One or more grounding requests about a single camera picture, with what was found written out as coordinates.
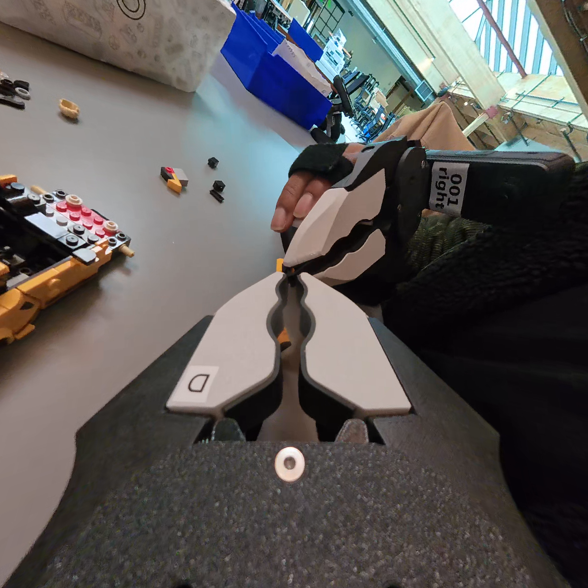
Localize blue storage bin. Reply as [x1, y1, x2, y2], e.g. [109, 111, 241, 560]
[220, 5, 332, 130]
[287, 18, 324, 62]

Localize grey black lego piece pile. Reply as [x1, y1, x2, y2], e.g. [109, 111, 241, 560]
[0, 71, 32, 110]

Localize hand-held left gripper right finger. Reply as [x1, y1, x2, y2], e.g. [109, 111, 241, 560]
[299, 272, 413, 442]

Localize yellow lego car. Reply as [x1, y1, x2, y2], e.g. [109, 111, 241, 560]
[0, 174, 136, 346]

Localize person's right hand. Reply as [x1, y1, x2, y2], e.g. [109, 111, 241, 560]
[270, 141, 364, 233]

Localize black office chair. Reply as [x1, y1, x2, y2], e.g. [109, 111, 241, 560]
[312, 76, 355, 143]

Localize white printed paper bag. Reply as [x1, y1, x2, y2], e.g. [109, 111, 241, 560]
[0, 0, 237, 92]

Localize red grey lego subassembly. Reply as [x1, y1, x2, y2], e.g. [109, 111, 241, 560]
[275, 257, 297, 352]

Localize person's right forearm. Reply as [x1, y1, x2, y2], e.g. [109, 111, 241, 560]
[406, 161, 588, 276]

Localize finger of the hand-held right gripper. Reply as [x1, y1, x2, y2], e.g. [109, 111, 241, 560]
[283, 174, 387, 268]
[315, 229, 387, 288]

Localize tan cloth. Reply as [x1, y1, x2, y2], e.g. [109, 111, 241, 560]
[374, 101, 476, 152]

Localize yellow black lego subassembly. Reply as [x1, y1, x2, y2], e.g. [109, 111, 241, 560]
[160, 166, 190, 194]

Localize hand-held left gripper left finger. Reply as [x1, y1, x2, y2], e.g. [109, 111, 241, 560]
[165, 272, 288, 442]

